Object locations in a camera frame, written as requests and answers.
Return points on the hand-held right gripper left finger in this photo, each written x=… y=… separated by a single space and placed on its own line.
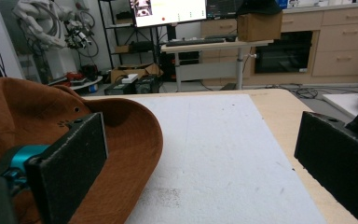
x=70 y=161

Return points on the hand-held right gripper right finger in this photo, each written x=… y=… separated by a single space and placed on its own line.
x=338 y=155

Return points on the brown suede cap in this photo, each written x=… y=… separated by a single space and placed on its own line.
x=40 y=124

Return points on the white board on floor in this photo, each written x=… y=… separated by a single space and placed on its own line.
x=345 y=103

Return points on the open cardboard box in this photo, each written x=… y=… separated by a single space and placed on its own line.
x=133 y=71

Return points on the wooden drawer cabinet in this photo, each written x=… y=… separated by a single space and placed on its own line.
x=338 y=43

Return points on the white foam mat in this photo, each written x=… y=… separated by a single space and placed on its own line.
x=220 y=161

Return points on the black metal shelf rack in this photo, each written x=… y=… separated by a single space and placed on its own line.
x=127 y=34

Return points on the height-adjustable desk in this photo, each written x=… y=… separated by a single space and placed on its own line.
x=214 y=56

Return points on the black keyboard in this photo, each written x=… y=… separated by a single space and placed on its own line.
x=195 y=41

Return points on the computer monitor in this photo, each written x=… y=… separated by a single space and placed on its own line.
x=167 y=11

